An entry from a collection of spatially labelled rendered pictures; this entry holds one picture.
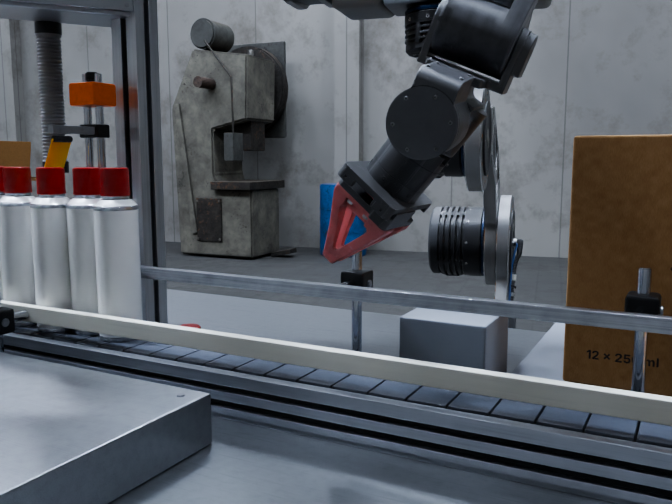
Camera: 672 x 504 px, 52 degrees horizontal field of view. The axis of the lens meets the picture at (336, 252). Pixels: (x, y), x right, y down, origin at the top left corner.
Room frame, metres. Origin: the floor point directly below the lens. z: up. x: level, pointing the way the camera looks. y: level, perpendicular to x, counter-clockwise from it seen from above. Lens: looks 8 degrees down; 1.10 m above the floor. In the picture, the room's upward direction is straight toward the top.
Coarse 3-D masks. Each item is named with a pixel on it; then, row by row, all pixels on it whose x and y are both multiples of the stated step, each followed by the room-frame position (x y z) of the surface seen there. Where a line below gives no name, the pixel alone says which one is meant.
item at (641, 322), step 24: (240, 288) 0.77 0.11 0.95; (264, 288) 0.76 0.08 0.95; (288, 288) 0.74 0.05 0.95; (312, 288) 0.73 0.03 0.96; (336, 288) 0.72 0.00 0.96; (360, 288) 0.70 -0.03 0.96; (480, 312) 0.64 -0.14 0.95; (504, 312) 0.63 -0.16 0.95; (528, 312) 0.62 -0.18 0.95; (552, 312) 0.61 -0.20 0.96; (576, 312) 0.60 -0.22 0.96; (600, 312) 0.59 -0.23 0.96; (624, 312) 0.59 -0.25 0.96
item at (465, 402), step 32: (128, 352) 0.76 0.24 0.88; (160, 352) 0.75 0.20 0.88; (192, 352) 0.75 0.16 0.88; (320, 384) 0.64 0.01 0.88; (352, 384) 0.64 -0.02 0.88; (384, 384) 0.64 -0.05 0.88; (512, 416) 0.56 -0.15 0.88; (544, 416) 0.56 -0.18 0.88; (576, 416) 0.56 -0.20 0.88; (608, 416) 0.56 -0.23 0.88
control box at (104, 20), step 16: (0, 0) 0.89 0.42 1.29; (16, 0) 0.90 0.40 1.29; (32, 0) 0.90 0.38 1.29; (48, 0) 0.91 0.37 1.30; (64, 0) 0.92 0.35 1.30; (80, 0) 0.93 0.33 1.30; (96, 0) 0.94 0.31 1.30; (112, 0) 0.95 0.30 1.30; (128, 0) 0.96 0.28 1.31; (0, 16) 0.96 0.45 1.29; (16, 16) 0.96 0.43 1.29; (32, 16) 0.96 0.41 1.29; (48, 16) 0.96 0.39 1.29; (64, 16) 0.96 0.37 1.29; (80, 16) 0.96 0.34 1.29; (96, 16) 0.96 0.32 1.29; (112, 16) 0.96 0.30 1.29; (128, 16) 0.97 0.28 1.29
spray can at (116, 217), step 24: (120, 168) 0.81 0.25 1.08; (120, 192) 0.81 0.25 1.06; (96, 216) 0.80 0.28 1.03; (120, 216) 0.80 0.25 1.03; (96, 240) 0.80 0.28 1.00; (120, 240) 0.80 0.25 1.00; (96, 264) 0.80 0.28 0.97; (120, 264) 0.79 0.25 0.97; (120, 288) 0.79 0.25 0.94; (120, 312) 0.79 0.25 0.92
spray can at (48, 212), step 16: (48, 176) 0.85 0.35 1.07; (64, 176) 0.86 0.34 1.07; (48, 192) 0.84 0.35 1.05; (64, 192) 0.86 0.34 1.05; (32, 208) 0.84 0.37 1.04; (48, 208) 0.84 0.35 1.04; (64, 208) 0.85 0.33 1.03; (32, 224) 0.84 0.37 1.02; (48, 224) 0.84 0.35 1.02; (64, 224) 0.85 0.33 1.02; (32, 240) 0.85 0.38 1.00; (48, 240) 0.84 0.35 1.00; (64, 240) 0.84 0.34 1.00; (48, 256) 0.84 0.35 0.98; (64, 256) 0.84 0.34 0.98; (48, 272) 0.84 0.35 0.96; (64, 272) 0.84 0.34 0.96; (48, 288) 0.84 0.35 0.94; (64, 288) 0.84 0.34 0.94; (48, 304) 0.84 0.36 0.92; (64, 304) 0.84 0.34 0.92
